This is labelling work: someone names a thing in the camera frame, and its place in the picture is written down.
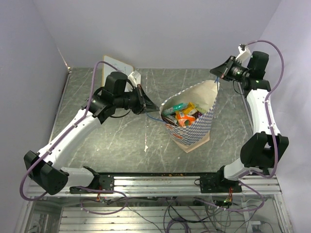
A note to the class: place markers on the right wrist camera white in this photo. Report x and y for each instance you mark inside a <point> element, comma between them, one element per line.
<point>244,53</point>

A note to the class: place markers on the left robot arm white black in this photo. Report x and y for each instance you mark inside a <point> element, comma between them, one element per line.
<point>47,166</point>

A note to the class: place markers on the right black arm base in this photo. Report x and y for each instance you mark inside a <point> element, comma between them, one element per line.
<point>215,182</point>

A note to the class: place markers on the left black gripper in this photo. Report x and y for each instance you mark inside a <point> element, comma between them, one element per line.
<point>144,102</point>

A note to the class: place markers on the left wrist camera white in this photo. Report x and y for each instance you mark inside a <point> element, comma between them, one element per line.
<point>135,78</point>

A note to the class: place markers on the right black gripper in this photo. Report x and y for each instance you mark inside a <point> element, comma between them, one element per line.
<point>222,71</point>

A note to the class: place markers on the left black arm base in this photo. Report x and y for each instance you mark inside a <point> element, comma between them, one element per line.
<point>100,181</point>

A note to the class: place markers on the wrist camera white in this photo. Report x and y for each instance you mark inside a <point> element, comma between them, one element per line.
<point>135,78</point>
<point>244,53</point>

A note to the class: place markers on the small whiteboard yellow frame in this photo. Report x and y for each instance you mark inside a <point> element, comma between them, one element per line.
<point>116,66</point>

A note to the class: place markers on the yellow snack packet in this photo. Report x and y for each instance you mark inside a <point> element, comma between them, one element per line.
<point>190,109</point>

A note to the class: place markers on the checkered paper bag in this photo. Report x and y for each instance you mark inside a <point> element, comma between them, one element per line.
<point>204,96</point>

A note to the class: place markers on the teal snack packet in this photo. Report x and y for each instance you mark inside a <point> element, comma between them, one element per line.
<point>173,109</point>

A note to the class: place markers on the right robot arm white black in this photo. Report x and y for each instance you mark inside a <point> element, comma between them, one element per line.
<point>262,152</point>

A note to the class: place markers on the aluminium rail frame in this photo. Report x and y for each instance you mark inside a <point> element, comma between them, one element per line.
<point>161,203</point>

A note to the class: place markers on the orange snack packet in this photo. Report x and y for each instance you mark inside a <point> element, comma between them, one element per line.
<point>184,119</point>

